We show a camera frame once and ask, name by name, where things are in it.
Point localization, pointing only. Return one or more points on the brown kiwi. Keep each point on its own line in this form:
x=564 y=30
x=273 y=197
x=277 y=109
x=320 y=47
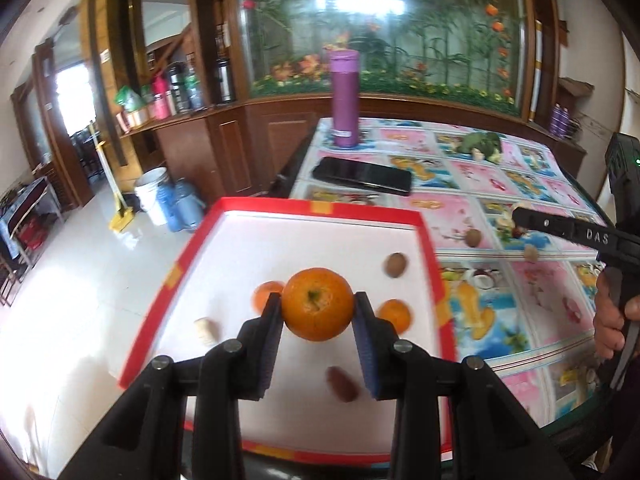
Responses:
x=395 y=265
x=473 y=237

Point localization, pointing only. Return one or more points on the steel thermos flask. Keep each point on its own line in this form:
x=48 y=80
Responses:
x=225 y=80

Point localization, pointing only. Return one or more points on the large orange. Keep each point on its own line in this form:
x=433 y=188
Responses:
x=317 y=305
x=395 y=316

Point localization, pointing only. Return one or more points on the white plastic bucket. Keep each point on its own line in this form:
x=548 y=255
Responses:
x=150 y=197

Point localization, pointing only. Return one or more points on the beige cut chunk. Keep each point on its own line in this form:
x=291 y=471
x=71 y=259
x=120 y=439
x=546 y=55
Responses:
x=531 y=253
x=206 y=331
x=481 y=155

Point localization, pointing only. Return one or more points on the green packet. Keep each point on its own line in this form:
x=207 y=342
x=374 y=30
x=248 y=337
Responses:
x=127 y=99

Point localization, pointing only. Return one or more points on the wooden cabinet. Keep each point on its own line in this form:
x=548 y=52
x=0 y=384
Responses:
x=190 y=150

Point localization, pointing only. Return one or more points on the flower mural panel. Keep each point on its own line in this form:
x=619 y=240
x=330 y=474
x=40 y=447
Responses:
x=400 y=35

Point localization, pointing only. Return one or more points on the purple thermos bottle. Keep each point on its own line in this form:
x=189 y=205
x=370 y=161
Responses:
x=344 y=100

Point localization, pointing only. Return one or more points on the person's right hand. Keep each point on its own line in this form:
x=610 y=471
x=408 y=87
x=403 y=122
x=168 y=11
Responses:
x=607 y=315

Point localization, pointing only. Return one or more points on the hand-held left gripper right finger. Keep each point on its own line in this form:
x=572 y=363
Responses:
x=367 y=352

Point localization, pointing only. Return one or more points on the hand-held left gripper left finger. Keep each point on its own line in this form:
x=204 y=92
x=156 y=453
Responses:
x=270 y=347

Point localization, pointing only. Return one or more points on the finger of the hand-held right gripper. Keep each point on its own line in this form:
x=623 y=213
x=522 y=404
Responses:
x=560 y=227

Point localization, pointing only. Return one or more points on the red rimmed white tray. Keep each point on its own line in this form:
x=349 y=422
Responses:
x=225 y=260

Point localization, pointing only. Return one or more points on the green bottle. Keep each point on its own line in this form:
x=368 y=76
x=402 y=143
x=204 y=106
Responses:
x=194 y=89

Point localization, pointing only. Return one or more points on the pink bottle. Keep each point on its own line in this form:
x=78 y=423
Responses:
x=160 y=100

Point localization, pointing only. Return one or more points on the small orange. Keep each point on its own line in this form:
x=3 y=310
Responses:
x=265 y=296

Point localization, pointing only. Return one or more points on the yellow mop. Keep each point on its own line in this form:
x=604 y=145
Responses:
x=122 y=220

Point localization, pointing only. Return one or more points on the blue water jug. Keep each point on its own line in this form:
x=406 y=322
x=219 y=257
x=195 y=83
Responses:
x=192 y=202
x=172 y=207

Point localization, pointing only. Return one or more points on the small purple bottle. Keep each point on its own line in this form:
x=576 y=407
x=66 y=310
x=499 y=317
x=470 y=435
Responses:
x=564 y=122
x=555 y=120

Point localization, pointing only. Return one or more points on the dark wooden chair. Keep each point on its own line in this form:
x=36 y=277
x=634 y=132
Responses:
x=25 y=232

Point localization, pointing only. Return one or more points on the black thermos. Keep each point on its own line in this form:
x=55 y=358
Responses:
x=176 y=87

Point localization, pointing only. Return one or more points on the green leafy vegetable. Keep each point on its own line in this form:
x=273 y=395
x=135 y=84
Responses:
x=480 y=141

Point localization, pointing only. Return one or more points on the black smartphone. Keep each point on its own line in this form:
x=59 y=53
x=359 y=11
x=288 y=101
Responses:
x=362 y=176

